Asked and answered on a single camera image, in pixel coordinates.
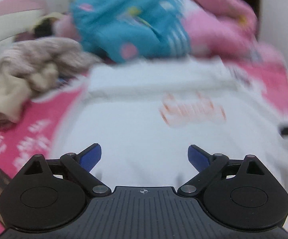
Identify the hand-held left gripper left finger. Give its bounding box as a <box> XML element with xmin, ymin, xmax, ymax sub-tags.
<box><xmin>22</xmin><ymin>143</ymin><xmax>112</xmax><ymax>198</ymax></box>

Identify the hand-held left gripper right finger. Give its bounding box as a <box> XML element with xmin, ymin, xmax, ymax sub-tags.
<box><xmin>177</xmin><ymin>144</ymin><xmax>269</xmax><ymax>200</ymax></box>

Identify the white sweatshirt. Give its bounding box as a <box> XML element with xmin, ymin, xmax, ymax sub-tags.
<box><xmin>48</xmin><ymin>56</ymin><xmax>288</xmax><ymax>229</ymax></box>

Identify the pink floral bed blanket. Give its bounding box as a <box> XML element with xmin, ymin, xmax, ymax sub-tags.
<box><xmin>0</xmin><ymin>55</ymin><xmax>288</xmax><ymax>239</ymax></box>

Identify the beige garment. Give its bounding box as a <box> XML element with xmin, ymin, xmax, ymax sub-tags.
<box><xmin>0</xmin><ymin>62</ymin><xmax>60</xmax><ymax>127</ymax></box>

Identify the pink checked blanket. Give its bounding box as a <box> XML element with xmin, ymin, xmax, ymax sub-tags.
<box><xmin>0</xmin><ymin>37</ymin><xmax>102</xmax><ymax>80</ymax></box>

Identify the wooden door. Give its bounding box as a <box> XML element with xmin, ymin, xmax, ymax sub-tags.
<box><xmin>207</xmin><ymin>0</ymin><xmax>262</xmax><ymax>38</ymax></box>

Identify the blue and pink floral quilt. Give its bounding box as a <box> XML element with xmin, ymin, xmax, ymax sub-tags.
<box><xmin>69</xmin><ymin>0</ymin><xmax>284</xmax><ymax>64</ymax></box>

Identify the purple pillow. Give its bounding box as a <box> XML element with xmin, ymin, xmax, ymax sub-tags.
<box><xmin>15</xmin><ymin>31</ymin><xmax>35</xmax><ymax>43</ymax></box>

